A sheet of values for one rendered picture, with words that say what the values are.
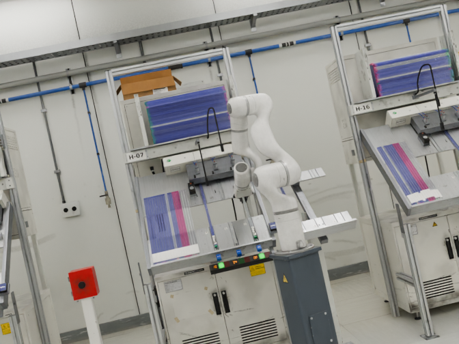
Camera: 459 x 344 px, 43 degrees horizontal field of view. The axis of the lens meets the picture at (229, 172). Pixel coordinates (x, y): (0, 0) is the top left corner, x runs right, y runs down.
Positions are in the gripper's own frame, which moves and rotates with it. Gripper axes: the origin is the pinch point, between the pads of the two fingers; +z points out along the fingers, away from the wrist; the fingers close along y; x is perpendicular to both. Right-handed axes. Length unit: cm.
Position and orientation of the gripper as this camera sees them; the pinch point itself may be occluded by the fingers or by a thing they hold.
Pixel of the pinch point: (243, 198)
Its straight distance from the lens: 333.3
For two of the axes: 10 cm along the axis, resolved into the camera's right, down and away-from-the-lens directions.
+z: 0.5, 5.7, 8.2
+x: 2.2, 7.9, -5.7
